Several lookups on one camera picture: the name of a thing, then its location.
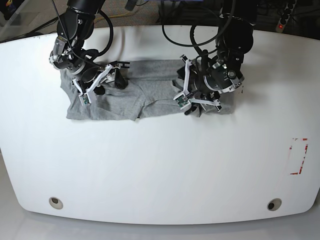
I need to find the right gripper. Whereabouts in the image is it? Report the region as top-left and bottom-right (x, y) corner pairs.
(76, 63), (128, 96)

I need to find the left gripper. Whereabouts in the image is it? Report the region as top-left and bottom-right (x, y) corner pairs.
(171, 66), (212, 118)

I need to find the grey T-shirt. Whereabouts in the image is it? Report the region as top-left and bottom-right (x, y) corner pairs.
(59, 58), (235, 123)

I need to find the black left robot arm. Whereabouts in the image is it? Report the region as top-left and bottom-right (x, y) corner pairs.
(174, 0), (258, 117)

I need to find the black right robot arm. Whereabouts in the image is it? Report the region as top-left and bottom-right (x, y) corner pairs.
(49, 0), (128, 95)

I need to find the red tape rectangle marking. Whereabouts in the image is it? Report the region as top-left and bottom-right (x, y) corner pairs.
(287, 138), (308, 176)

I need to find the power strip with red light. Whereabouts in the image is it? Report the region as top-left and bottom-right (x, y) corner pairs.
(275, 0), (297, 33)

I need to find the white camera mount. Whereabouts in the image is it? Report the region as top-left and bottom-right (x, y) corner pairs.
(173, 54), (222, 116)
(72, 61), (130, 106)

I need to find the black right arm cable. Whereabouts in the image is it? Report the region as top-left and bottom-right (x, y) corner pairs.
(51, 0), (115, 61)

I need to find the yellow cable on floor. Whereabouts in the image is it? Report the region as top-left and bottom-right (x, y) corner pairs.
(97, 11), (131, 23)

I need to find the left table cable grommet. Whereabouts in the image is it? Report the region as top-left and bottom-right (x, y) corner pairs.
(49, 197), (63, 210)

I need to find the table cable grommet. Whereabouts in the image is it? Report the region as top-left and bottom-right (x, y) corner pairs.
(49, 197), (63, 210)
(267, 198), (282, 212)

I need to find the right table cable grommet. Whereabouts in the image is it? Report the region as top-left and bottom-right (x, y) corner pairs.
(267, 198), (282, 212)

